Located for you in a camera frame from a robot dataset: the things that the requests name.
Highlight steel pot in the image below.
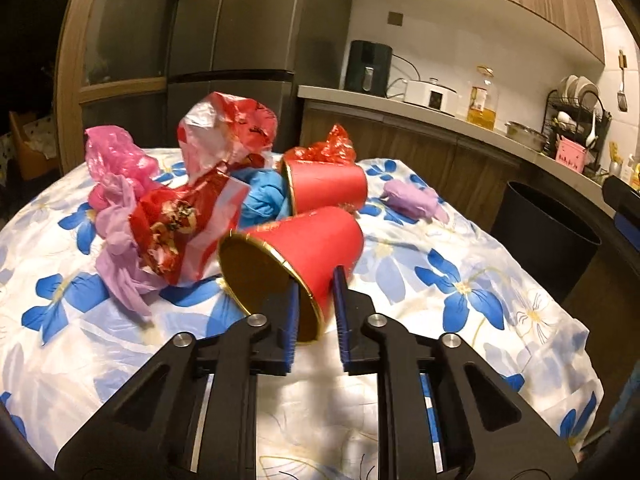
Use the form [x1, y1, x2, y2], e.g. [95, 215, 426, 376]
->
[504, 120, 551, 153]

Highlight pink box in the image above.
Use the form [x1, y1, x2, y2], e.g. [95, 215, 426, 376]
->
[555, 136, 588, 173]

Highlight hanging spatula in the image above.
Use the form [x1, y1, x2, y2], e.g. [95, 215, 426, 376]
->
[616, 50, 629, 112]

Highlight pink plastic bag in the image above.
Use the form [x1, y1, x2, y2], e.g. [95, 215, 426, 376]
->
[84, 126, 161, 211]

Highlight small purple plastic bag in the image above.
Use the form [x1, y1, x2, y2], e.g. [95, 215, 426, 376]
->
[382, 179, 451, 224]

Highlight wooden glass door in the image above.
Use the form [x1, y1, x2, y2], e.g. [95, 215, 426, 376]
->
[54, 0, 191, 176]

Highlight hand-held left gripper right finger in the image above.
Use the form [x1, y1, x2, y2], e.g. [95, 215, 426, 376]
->
[332, 266, 578, 480]

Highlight dark grey refrigerator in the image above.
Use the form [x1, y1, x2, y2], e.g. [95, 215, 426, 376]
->
[165, 0, 356, 153]

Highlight blue floral tablecloth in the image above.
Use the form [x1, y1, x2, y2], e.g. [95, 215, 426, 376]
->
[0, 146, 606, 480]

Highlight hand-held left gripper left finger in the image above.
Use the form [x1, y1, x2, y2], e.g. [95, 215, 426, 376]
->
[54, 280, 301, 480]

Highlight blue plastic bag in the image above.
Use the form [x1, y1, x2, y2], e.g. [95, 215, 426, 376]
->
[230, 167, 293, 226]

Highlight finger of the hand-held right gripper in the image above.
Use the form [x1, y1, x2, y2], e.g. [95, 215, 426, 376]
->
[601, 176, 640, 251]

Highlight grey kitchen countertop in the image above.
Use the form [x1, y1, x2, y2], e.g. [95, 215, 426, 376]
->
[297, 85, 621, 221]

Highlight white electric cooker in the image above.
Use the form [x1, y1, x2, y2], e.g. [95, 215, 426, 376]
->
[402, 77, 458, 111]

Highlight black trash bin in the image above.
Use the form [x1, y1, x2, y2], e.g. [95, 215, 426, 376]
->
[490, 181, 602, 306]

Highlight wooden chair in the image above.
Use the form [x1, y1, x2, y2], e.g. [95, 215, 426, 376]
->
[7, 110, 56, 181]

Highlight red paper cup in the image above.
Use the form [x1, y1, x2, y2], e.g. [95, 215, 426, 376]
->
[280, 156, 369, 216]
[217, 206, 365, 343]

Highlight cooking oil bottle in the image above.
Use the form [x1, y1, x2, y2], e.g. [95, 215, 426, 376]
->
[467, 65, 500, 131]

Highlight black air fryer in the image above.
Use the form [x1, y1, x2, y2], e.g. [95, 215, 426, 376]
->
[345, 40, 394, 98]

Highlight lilac plastic bag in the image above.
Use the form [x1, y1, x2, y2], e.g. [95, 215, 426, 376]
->
[95, 175, 171, 318]

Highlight wooden base cabinets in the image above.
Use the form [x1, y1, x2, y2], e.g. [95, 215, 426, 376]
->
[300, 101, 523, 221]

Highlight black dish rack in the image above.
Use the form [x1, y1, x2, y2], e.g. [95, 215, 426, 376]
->
[542, 75, 613, 171]

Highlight red translucent plastic bag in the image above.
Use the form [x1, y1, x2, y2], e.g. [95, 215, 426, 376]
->
[285, 124, 357, 165]

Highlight red and white printed plastic bag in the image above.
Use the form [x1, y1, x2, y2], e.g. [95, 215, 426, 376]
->
[129, 91, 279, 286]

